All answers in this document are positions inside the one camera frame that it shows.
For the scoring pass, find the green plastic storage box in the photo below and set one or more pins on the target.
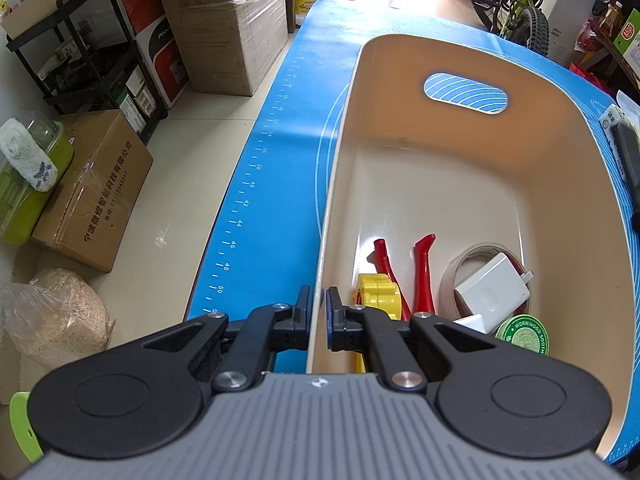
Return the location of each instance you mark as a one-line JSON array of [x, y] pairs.
[[25, 215]]

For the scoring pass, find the white square plastic box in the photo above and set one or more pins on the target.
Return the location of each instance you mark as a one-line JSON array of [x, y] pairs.
[[472, 325]]

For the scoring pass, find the green black bicycle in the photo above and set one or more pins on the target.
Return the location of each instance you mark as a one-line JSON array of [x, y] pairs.
[[530, 20]]

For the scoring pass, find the printed tissue pack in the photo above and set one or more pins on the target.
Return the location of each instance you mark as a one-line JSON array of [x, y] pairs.
[[612, 119]]

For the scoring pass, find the plastic-wrapped cardboard box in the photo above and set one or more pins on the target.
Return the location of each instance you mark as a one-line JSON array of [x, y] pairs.
[[230, 45]]

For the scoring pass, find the white chest freezer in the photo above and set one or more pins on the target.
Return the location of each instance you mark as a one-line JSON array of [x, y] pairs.
[[575, 5]]

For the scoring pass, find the blue silicone mat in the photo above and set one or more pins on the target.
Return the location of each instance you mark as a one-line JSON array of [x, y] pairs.
[[290, 135]]

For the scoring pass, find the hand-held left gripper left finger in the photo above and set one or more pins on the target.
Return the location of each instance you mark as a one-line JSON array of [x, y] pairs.
[[306, 315]]

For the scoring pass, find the clear bag of pellets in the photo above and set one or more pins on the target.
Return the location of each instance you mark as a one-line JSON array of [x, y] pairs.
[[55, 315]]

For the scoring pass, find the bright green plastic object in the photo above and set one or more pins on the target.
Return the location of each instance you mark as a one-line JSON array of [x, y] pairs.
[[25, 427]]

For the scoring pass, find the dark wooden shelf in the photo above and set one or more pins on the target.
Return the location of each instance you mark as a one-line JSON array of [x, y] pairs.
[[600, 60]]

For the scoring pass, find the green round tin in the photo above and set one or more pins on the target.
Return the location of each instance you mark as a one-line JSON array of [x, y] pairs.
[[522, 336]]

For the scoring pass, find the taped brown cardboard box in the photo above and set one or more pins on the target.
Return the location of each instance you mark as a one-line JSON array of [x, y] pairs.
[[95, 195]]

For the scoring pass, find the red white appliance box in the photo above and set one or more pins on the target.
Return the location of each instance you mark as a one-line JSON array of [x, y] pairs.
[[160, 65]]

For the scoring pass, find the yellow toy block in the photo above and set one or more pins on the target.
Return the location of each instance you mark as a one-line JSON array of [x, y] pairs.
[[380, 295]]

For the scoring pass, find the green white carton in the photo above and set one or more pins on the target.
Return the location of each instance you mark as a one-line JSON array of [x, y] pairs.
[[629, 35]]

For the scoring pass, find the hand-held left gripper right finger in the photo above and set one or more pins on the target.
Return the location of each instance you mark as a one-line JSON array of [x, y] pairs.
[[331, 312]]

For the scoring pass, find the white charger plug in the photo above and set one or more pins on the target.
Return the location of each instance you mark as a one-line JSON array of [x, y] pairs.
[[490, 290]]

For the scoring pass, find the black shelf rack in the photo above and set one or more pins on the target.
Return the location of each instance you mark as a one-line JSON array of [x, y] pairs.
[[95, 60]]

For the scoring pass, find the beige plastic basin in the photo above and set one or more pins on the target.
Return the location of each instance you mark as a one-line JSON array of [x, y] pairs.
[[450, 185]]

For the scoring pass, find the beige tape roll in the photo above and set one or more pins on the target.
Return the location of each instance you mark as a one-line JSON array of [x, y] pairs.
[[449, 272]]

